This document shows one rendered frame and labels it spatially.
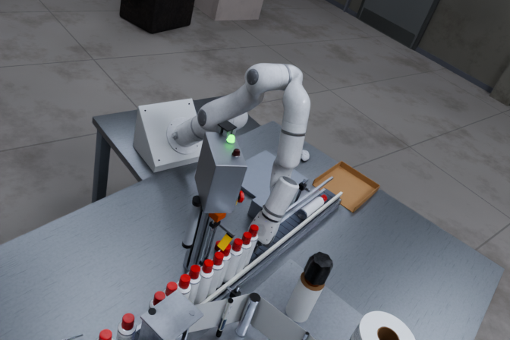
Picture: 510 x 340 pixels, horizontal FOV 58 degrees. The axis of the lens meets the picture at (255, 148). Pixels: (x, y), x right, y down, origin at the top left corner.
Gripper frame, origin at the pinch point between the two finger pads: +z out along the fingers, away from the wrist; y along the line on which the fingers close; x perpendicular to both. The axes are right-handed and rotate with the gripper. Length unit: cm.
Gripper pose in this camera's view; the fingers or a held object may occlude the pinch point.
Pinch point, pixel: (253, 247)
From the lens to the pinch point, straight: 185.8
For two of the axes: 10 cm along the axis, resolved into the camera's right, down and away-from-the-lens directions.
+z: -4.4, 8.6, 2.7
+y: 7.5, 5.1, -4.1
